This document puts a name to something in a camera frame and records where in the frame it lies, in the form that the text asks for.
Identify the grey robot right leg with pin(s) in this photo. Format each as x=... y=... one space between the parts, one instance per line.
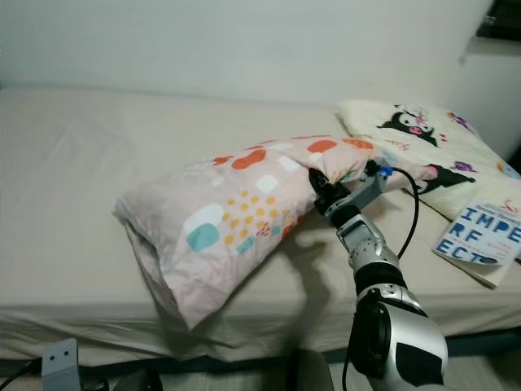
x=309 y=373

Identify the blue lettered white book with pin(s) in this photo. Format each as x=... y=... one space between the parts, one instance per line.
x=480 y=232

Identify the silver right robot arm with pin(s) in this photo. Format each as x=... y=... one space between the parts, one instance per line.
x=399 y=342

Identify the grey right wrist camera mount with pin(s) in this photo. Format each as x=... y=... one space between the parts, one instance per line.
x=366 y=189

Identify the pink patterned pillow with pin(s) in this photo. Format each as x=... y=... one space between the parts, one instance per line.
x=212 y=212

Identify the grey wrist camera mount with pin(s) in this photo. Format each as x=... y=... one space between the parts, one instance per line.
x=61 y=364
x=366 y=189

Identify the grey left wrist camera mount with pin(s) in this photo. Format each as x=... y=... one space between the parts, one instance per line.
x=61 y=364

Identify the cream cartoon print quilt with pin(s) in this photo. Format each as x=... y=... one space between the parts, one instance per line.
x=440 y=147

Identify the black wall shelf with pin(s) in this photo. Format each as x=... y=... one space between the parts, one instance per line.
x=505 y=20

